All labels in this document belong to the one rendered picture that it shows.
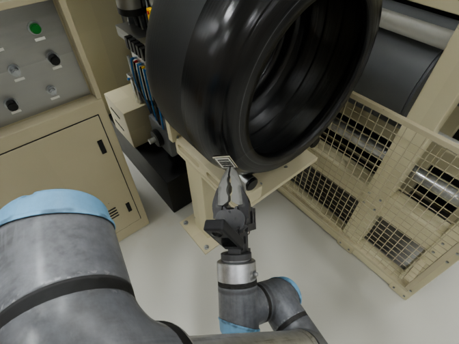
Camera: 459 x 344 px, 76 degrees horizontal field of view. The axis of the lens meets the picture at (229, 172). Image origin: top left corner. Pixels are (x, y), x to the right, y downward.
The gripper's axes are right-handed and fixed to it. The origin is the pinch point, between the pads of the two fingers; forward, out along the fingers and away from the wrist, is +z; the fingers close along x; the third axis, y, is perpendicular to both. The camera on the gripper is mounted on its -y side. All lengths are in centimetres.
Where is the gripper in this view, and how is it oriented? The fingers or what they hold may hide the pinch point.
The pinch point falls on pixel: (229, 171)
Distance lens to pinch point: 68.4
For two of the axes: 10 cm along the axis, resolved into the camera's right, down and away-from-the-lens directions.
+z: -0.4, -9.9, 1.1
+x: 9.2, -0.8, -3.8
